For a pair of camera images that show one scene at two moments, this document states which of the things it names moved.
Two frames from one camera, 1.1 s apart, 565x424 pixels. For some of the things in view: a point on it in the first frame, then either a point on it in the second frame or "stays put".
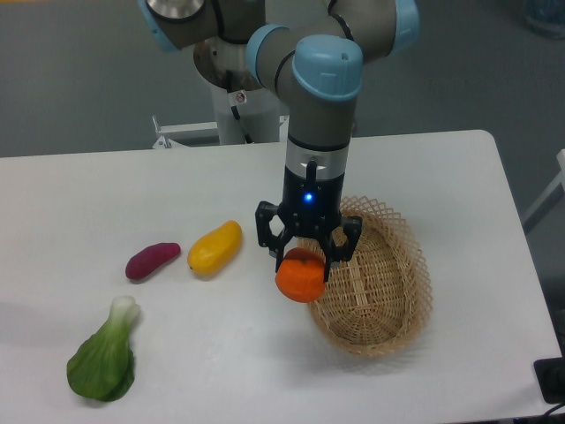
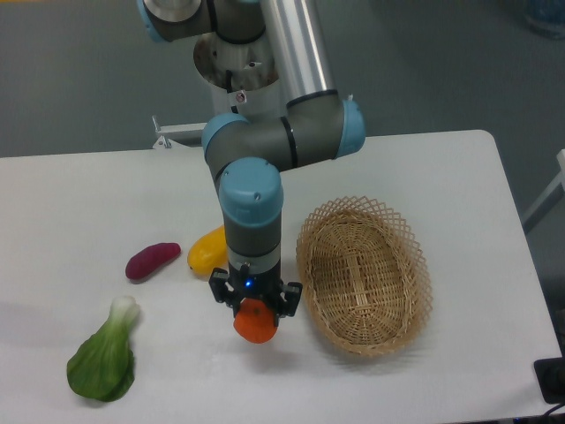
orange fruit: [302, 276] -> [254, 321]
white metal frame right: [552, 195] stays put
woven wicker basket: [379, 301] stays put
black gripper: [310, 207] -> [234, 285]
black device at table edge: [551, 376] stays put
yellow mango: [213, 252] stays put
